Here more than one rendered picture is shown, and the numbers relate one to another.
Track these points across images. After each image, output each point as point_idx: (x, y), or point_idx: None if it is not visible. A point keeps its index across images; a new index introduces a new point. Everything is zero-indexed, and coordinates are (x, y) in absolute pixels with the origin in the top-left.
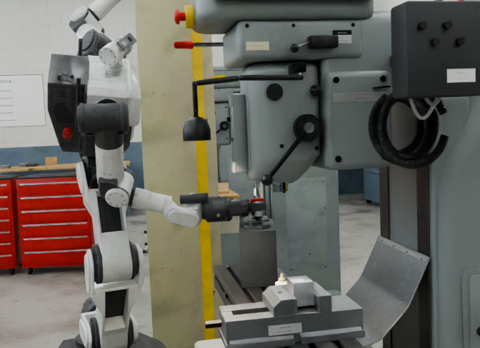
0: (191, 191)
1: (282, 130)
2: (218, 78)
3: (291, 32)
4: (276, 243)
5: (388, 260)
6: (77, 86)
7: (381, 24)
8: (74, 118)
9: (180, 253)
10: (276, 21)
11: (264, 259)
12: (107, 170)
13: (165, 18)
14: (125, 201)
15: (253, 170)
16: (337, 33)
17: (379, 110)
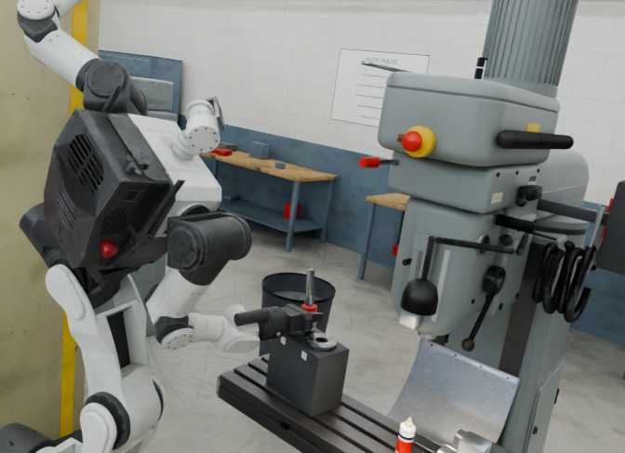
0: None
1: (476, 284)
2: (482, 245)
3: (513, 180)
4: (347, 362)
5: (452, 369)
6: (175, 192)
7: (543, 167)
8: (126, 227)
9: (37, 309)
10: (508, 166)
11: (335, 381)
12: (185, 308)
13: None
14: (190, 341)
15: (435, 326)
16: (530, 179)
17: (557, 266)
